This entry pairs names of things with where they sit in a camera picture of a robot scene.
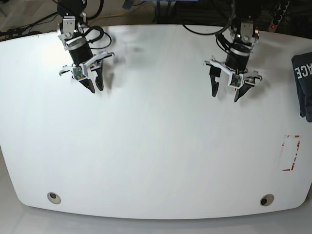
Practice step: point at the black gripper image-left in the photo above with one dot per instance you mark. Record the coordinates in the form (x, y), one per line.
(72, 37)

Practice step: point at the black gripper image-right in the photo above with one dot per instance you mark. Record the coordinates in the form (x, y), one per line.
(244, 36)

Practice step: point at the dark blue T-shirt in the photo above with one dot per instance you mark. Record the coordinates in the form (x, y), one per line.
(302, 69)

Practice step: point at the red tape rectangle marking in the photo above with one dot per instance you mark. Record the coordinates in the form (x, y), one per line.
(289, 152)

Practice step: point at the black tripod bar on floor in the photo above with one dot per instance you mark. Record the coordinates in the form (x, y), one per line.
(25, 30)

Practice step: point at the white power strip red switch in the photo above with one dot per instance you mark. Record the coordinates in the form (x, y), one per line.
(278, 15)

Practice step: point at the left table cable grommet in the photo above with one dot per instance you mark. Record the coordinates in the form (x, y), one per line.
(54, 198)

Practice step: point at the table cable grommet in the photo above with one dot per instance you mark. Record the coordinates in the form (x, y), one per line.
(267, 200)
(54, 198)

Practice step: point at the right table cable grommet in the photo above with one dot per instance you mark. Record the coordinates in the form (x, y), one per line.
(267, 200)

